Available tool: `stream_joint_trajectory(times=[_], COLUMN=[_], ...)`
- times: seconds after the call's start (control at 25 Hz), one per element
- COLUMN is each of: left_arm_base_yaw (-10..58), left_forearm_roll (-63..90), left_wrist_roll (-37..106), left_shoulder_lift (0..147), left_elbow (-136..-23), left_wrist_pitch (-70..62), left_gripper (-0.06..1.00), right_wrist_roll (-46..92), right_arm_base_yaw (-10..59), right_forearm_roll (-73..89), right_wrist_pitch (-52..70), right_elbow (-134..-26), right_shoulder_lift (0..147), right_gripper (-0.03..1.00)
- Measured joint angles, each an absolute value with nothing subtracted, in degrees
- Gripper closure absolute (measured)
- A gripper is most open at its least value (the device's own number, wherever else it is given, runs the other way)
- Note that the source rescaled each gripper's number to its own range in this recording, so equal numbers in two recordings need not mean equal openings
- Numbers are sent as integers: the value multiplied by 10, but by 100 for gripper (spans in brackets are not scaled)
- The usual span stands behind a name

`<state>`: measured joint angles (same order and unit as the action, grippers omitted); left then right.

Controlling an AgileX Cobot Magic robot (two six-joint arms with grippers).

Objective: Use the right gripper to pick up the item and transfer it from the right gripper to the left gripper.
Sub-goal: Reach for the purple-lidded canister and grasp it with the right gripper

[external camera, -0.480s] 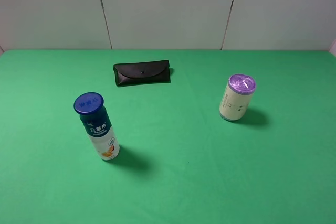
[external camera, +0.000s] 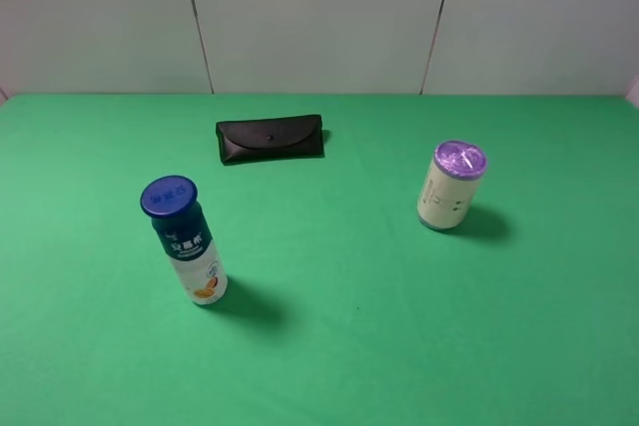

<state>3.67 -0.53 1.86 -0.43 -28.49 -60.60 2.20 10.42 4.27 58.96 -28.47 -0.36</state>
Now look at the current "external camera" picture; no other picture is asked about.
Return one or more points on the blue cap yogurt bottle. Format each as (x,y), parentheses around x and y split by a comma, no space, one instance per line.
(171,203)

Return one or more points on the green table cloth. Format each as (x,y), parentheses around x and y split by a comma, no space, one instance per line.
(342,306)

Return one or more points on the purple garbage bag roll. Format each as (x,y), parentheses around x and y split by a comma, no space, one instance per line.
(455,172)

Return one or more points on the black leather glasses case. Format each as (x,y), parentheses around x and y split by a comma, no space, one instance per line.
(261,140)

